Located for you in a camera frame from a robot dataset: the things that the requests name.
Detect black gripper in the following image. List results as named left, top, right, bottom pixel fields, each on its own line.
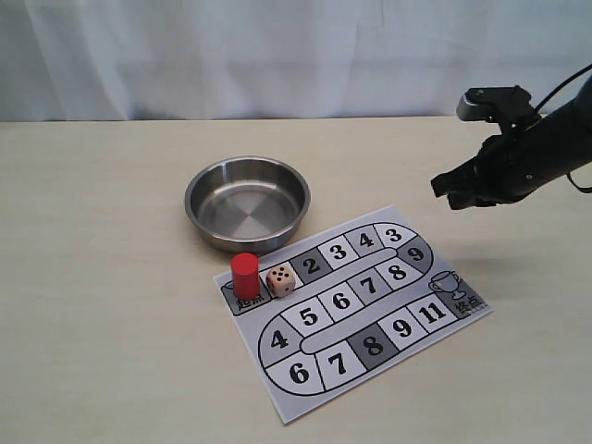
left=430, top=115, right=574, bottom=210

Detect wooden die black pips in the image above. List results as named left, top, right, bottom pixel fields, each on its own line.
left=265, top=265, right=296, bottom=298

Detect red cylinder game piece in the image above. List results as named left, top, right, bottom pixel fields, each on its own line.
left=230, top=253, right=260, bottom=300

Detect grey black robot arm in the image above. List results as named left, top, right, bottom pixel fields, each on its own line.
left=431, top=80, right=591, bottom=210

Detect paper game board numbered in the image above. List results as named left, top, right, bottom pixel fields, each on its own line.
left=215, top=206, right=491, bottom=423

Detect stainless steel round dish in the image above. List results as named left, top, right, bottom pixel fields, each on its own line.
left=184, top=155, right=311, bottom=254

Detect white curtain backdrop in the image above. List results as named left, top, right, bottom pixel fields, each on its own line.
left=1, top=1, right=591, bottom=121

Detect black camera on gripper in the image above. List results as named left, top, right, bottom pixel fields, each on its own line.
left=456, top=85, right=541, bottom=133

